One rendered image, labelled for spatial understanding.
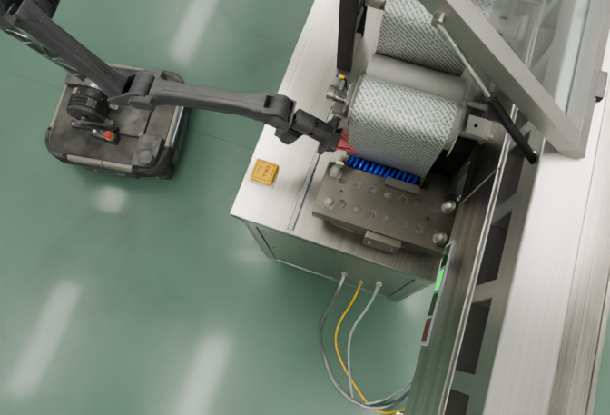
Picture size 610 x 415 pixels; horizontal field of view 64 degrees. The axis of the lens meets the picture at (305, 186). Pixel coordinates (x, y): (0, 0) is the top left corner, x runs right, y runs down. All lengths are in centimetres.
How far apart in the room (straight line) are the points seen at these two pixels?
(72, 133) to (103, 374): 114
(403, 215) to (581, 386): 62
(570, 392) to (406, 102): 68
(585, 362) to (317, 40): 125
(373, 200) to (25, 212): 196
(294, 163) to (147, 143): 101
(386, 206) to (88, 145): 160
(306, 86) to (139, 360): 151
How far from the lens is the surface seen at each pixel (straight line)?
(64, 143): 261
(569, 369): 103
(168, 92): 137
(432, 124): 120
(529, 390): 77
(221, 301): 242
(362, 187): 141
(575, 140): 82
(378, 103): 120
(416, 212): 141
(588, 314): 105
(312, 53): 174
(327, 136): 133
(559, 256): 80
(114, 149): 249
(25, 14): 136
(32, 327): 274
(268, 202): 153
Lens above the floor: 237
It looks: 73 degrees down
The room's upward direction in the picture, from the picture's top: 7 degrees counter-clockwise
